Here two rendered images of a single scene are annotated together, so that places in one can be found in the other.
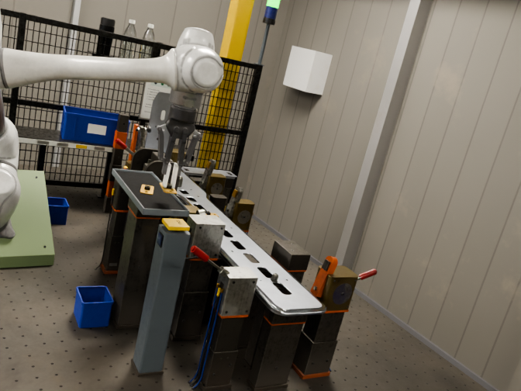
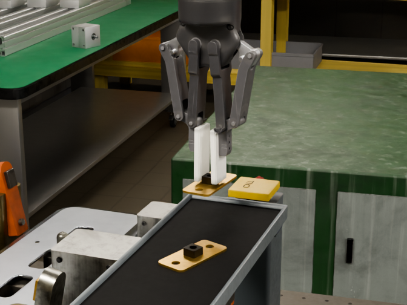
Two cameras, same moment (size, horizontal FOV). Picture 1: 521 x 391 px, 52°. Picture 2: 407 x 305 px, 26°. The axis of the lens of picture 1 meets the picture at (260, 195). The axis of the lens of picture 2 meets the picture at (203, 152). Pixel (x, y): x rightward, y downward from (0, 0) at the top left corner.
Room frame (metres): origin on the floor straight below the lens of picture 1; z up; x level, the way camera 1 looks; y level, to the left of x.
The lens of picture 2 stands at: (2.14, 1.08, 1.58)
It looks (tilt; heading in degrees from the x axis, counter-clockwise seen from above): 18 degrees down; 232
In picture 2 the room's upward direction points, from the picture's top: straight up
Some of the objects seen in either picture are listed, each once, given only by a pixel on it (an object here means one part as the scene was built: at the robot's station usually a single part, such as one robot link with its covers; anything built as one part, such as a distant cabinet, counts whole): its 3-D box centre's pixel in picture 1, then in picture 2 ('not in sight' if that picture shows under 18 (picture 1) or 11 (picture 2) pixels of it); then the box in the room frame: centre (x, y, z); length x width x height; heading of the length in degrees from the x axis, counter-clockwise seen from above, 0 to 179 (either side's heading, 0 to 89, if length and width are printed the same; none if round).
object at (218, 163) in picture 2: (167, 174); (218, 154); (1.48, 0.28, 1.25); 0.03 x 0.01 x 0.07; 24
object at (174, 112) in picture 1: (181, 122); (209, 28); (1.48, 0.27, 1.41); 0.08 x 0.07 x 0.09; 114
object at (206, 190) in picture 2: (168, 186); (210, 180); (1.48, 0.27, 1.21); 0.08 x 0.04 x 0.01; 24
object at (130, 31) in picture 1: (129, 39); not in sight; (2.83, 0.85, 1.53); 0.07 x 0.07 x 0.20
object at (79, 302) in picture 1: (92, 306); not in sight; (1.53, 0.44, 0.75); 0.11 x 0.10 x 0.09; 32
